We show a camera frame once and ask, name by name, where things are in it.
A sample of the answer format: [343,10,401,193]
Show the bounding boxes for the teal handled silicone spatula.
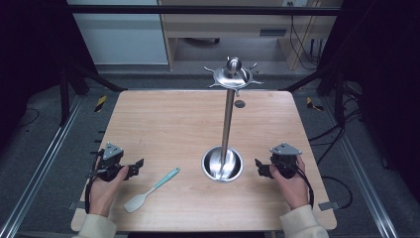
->
[123,167,181,214]

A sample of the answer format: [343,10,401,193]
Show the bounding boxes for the yellow handled tool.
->
[305,96,325,112]
[94,94,109,113]

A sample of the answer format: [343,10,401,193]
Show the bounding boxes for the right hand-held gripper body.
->
[268,142,303,179]

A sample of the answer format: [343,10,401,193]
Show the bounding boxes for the black floor cables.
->
[307,78,365,167]

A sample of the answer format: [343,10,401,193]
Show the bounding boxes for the steel utensil rack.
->
[201,56,264,183]

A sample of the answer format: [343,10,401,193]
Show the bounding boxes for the dark curtain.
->
[321,0,420,202]
[0,0,97,150]

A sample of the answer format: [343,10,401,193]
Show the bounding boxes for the black looped floor cable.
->
[321,176,354,210]

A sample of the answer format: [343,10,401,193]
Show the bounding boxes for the yellow handled tool right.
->
[305,96,325,112]

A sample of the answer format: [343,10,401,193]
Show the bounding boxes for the yellow handled tool left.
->
[94,94,109,113]

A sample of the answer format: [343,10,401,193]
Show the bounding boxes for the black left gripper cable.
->
[83,158,110,215]

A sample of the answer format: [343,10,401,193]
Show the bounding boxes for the person's right hand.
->
[268,154,310,211]

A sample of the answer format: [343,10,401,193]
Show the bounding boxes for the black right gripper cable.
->
[278,160,315,208]

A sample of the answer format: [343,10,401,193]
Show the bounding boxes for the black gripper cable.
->
[83,158,110,215]
[278,160,315,208]

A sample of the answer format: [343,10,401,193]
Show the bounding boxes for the black hanging desk cables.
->
[288,1,324,71]

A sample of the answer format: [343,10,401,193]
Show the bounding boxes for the person's left hand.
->
[88,164,130,218]

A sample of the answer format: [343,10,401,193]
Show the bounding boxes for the black horizontal frame bar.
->
[65,4,343,17]

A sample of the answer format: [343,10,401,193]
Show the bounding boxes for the aluminium floor rail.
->
[0,94,84,238]
[320,96,401,238]

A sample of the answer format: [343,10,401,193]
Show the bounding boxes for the grey table bracket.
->
[318,200,342,212]

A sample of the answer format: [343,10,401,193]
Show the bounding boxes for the white cabinet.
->
[66,0,169,66]

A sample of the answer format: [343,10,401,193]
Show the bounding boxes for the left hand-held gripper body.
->
[94,142,134,182]

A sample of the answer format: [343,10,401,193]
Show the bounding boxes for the black frame leg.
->
[58,62,129,127]
[282,62,347,128]

